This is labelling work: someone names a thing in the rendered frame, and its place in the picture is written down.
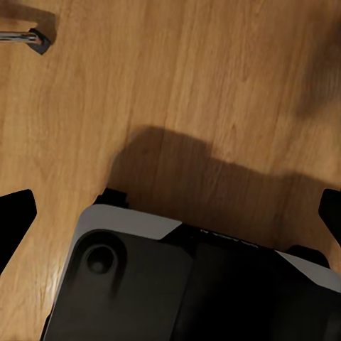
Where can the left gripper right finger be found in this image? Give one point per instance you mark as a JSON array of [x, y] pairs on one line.
[[330, 212]]

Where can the swivel chair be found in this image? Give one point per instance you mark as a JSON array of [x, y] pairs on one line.
[[33, 38]]

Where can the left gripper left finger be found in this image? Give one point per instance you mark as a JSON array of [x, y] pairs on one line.
[[17, 212]]

